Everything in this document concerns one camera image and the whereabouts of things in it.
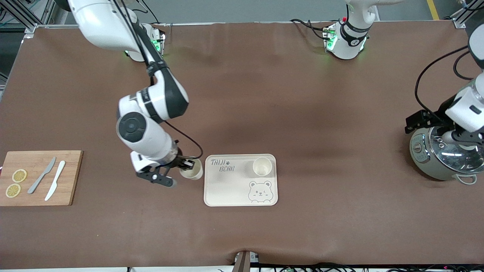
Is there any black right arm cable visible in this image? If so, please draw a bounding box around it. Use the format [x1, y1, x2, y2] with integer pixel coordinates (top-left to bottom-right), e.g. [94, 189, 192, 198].
[113, 0, 203, 159]

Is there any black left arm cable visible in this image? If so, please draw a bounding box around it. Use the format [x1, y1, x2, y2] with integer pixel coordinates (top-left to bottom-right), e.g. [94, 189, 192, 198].
[415, 45, 471, 114]

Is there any black left base cable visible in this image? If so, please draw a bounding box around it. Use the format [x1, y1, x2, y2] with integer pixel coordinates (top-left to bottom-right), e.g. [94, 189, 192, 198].
[290, 19, 329, 40]

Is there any black right base cable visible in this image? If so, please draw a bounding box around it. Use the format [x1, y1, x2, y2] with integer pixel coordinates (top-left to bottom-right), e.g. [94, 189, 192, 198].
[138, 0, 168, 27]

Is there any wooden cutting board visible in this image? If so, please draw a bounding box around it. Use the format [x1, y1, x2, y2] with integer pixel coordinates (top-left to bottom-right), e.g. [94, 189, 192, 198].
[0, 150, 83, 207]

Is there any white bear print tray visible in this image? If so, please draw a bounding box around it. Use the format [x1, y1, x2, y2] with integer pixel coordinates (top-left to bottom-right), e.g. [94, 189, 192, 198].
[204, 154, 278, 207]

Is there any black base cable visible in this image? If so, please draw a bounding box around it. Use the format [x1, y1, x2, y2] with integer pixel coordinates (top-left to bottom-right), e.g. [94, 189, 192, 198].
[138, 0, 168, 27]
[290, 19, 329, 40]

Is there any white plastic cup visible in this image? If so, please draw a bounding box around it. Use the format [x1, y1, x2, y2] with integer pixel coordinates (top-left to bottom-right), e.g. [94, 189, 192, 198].
[253, 157, 273, 177]
[179, 158, 203, 181]

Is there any grey plastic knife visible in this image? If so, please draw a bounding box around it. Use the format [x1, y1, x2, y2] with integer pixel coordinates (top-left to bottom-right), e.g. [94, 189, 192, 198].
[28, 157, 56, 195]

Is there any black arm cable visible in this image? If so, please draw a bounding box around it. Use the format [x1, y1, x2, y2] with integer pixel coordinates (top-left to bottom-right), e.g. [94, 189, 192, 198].
[415, 45, 471, 114]
[113, 0, 203, 159]

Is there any metal clamp bracket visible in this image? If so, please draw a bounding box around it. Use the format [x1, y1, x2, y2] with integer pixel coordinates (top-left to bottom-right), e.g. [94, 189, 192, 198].
[234, 250, 260, 272]

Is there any glass cooker lid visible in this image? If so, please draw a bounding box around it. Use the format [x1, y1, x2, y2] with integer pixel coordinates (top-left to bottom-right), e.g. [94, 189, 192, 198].
[429, 128, 484, 175]

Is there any white plastic knife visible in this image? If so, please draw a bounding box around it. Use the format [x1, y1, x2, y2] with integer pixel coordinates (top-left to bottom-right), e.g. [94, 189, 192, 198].
[45, 161, 66, 201]

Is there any grey-green electric cooker pot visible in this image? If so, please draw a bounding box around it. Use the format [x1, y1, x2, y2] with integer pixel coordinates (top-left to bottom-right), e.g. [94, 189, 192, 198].
[410, 127, 484, 185]

